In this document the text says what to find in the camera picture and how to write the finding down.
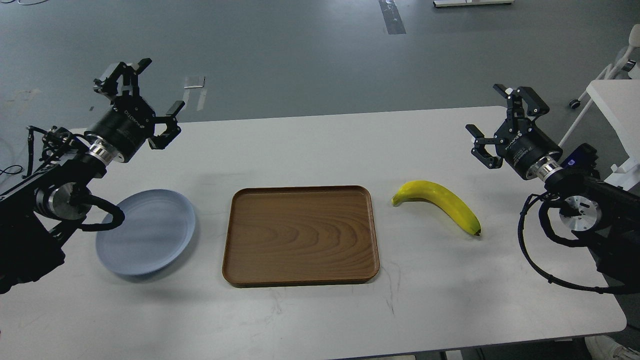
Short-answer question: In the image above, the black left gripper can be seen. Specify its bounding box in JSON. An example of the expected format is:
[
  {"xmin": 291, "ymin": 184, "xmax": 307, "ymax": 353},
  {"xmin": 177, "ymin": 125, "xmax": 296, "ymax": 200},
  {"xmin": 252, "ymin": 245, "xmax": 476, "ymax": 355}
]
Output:
[{"xmin": 84, "ymin": 58, "xmax": 186, "ymax": 164}]

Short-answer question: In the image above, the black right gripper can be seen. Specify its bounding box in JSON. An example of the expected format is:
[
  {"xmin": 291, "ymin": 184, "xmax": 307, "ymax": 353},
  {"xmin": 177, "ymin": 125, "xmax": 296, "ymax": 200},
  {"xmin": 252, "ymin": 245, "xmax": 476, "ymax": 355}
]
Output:
[{"xmin": 465, "ymin": 83, "xmax": 563, "ymax": 180}]

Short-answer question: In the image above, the blue round plate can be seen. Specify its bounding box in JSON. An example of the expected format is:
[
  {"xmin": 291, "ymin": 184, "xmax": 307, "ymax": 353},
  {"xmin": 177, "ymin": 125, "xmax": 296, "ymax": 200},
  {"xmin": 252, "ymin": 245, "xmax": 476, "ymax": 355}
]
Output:
[{"xmin": 95, "ymin": 189, "xmax": 196, "ymax": 277}]

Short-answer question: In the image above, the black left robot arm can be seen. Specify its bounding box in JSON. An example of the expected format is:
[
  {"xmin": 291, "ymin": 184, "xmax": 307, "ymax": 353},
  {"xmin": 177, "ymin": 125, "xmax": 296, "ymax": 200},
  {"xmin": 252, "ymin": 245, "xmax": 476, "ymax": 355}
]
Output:
[{"xmin": 0, "ymin": 58, "xmax": 185, "ymax": 294}]

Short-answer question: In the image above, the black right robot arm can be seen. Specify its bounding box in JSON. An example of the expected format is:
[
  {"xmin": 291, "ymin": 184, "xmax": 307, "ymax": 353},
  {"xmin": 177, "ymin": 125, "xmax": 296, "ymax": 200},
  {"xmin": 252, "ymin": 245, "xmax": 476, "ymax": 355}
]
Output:
[{"xmin": 466, "ymin": 83, "xmax": 639, "ymax": 295}]

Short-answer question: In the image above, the yellow banana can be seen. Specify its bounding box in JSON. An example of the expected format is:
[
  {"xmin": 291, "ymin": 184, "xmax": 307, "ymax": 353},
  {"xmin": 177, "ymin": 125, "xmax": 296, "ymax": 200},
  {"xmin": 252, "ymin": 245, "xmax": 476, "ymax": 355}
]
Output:
[{"xmin": 391, "ymin": 180, "xmax": 482, "ymax": 237}]

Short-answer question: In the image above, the white side table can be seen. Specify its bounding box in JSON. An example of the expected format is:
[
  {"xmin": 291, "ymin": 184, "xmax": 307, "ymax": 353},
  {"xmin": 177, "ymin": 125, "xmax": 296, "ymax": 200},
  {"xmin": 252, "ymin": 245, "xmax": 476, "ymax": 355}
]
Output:
[{"xmin": 558, "ymin": 79, "xmax": 640, "ymax": 174}]

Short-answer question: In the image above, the brown wooden tray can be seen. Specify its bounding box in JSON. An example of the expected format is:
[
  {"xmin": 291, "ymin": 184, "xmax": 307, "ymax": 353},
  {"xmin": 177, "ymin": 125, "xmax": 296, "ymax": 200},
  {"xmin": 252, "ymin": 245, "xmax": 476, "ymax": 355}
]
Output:
[{"xmin": 221, "ymin": 185, "xmax": 380, "ymax": 288}]

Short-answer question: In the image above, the white shoe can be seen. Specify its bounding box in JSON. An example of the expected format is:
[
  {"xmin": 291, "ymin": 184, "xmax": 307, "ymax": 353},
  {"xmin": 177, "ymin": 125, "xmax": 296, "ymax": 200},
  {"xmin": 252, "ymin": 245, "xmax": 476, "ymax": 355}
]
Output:
[{"xmin": 584, "ymin": 335, "xmax": 640, "ymax": 360}]

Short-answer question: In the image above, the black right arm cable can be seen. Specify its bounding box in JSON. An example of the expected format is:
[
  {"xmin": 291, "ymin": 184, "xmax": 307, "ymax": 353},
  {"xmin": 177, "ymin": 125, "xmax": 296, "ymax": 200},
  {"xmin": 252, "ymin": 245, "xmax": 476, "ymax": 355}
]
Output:
[{"xmin": 517, "ymin": 192, "xmax": 640, "ymax": 295}]

